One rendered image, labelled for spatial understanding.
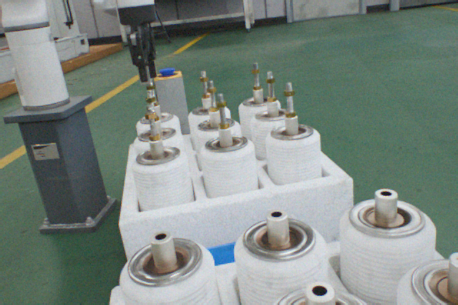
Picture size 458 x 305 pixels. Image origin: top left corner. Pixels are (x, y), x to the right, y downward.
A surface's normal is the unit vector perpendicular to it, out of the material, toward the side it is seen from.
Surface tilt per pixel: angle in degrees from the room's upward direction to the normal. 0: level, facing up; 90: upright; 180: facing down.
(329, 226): 90
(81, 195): 90
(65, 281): 0
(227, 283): 0
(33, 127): 93
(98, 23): 90
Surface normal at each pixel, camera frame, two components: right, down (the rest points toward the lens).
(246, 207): 0.17, 0.33
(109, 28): -0.14, 0.36
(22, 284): -0.12, -0.93
